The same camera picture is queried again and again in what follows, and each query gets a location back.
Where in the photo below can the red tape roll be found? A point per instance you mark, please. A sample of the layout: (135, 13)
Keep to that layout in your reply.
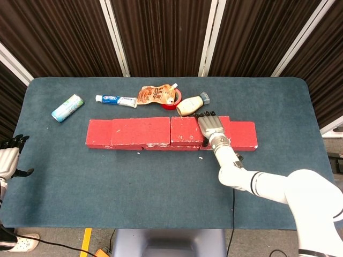
(167, 107)

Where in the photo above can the black device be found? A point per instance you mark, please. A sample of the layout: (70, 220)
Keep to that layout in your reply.
(336, 163)

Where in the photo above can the cream squeeze bottle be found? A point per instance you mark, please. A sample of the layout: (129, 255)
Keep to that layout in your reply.
(190, 105)

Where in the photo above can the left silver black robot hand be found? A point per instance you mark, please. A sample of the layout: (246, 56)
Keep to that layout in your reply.
(9, 160)

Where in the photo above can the grey-blue robot pedestal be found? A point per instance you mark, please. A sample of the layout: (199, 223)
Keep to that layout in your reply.
(168, 243)

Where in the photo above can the orange box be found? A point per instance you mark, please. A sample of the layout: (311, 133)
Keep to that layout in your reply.
(101, 253)

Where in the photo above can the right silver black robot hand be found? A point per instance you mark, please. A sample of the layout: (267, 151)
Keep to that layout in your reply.
(211, 124)

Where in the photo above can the orange spout pouch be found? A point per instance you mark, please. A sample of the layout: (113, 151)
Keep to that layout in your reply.
(152, 95)

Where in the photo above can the white perforated clog shoe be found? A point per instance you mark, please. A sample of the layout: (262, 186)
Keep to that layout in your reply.
(21, 242)

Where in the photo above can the white blue toothpaste tube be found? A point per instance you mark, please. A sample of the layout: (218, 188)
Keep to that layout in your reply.
(115, 100)

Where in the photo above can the red brick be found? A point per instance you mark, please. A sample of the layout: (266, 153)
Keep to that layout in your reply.
(185, 131)
(99, 134)
(244, 136)
(139, 131)
(182, 148)

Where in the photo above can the white partition frame post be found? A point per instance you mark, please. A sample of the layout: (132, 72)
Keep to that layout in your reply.
(332, 128)
(16, 68)
(115, 40)
(299, 40)
(210, 40)

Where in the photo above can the brown corrugated partition panel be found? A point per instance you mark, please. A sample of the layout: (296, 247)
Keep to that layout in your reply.
(61, 34)
(9, 107)
(327, 67)
(257, 34)
(163, 34)

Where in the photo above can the blue-grey felt table cover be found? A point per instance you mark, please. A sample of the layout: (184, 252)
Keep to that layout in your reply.
(134, 195)

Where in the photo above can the light blue green can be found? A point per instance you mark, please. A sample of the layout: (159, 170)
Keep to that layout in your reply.
(67, 108)

